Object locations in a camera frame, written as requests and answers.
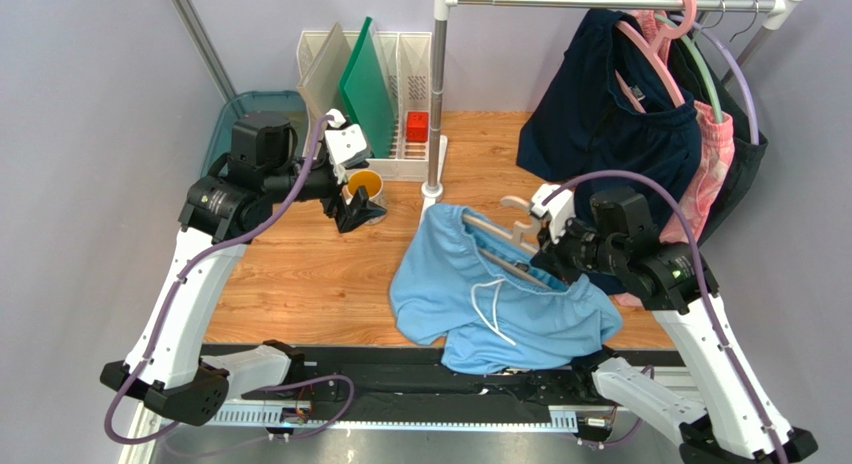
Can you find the beige plastic hanger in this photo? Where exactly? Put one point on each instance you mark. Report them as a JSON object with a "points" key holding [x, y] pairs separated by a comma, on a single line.
{"points": [[516, 238]]}

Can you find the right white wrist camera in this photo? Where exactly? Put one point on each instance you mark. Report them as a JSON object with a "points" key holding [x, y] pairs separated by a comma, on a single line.
{"points": [[553, 207]]}

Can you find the pink plastic hanger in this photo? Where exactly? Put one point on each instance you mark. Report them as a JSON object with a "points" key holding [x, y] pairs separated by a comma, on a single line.
{"points": [[650, 51]]}

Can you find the grey metal wall pole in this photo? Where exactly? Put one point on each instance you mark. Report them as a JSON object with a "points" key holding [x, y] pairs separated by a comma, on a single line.
{"points": [[193, 23]]}

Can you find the white dish rack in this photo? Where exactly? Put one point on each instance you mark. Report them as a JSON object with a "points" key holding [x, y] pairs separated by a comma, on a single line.
{"points": [[406, 68]]}

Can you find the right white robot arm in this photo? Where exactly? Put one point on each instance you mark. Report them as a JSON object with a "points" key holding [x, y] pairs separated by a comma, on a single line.
{"points": [[733, 421]]}

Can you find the white floral mug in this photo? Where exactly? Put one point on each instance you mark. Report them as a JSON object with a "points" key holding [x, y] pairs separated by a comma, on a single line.
{"points": [[373, 184]]}

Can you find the teal plastic basket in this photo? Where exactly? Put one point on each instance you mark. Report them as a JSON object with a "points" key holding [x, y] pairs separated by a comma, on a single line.
{"points": [[286, 102]]}

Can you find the grey cutting board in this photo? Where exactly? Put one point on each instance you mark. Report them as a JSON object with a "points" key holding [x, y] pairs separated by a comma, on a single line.
{"points": [[322, 58]]}

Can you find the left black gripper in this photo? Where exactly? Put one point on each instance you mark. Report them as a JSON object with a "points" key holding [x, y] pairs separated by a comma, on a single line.
{"points": [[349, 216]]}

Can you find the light blue shorts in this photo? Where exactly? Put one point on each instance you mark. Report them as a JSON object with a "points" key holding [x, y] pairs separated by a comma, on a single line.
{"points": [[447, 286]]}

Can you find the red cube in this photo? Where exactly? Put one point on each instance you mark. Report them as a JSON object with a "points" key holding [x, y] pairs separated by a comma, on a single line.
{"points": [[417, 128]]}

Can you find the green cutting board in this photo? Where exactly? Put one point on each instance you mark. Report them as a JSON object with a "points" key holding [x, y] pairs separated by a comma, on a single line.
{"points": [[365, 92]]}

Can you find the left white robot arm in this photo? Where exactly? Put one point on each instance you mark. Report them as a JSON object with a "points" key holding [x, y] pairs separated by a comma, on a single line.
{"points": [[245, 190]]}

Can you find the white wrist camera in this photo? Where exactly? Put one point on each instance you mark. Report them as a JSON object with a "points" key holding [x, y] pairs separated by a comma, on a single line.
{"points": [[553, 207], [346, 144]]}

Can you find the black shorts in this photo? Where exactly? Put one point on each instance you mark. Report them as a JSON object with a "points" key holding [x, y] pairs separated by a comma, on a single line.
{"points": [[747, 156]]}

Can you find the green plastic hanger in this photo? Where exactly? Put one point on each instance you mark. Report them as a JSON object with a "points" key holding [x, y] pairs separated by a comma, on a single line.
{"points": [[702, 74]]}

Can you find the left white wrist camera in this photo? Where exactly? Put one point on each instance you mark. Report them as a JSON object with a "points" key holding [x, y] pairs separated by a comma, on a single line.
{"points": [[346, 144]]}

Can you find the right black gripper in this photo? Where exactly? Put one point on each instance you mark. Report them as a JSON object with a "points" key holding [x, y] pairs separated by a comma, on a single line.
{"points": [[560, 252]]}

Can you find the pink patterned shorts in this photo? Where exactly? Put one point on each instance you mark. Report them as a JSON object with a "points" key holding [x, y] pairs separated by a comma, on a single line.
{"points": [[717, 150]]}

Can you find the silver clothes rack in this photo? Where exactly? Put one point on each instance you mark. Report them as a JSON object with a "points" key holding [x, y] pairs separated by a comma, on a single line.
{"points": [[777, 12]]}

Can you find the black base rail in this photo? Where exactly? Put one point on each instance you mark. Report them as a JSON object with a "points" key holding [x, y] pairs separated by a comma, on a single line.
{"points": [[409, 384]]}

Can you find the lavender plastic hanger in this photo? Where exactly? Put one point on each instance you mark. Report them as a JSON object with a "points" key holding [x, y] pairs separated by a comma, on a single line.
{"points": [[740, 78]]}

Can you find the navy blue shorts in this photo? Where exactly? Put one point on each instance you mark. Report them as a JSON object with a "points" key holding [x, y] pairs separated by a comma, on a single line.
{"points": [[607, 109]]}

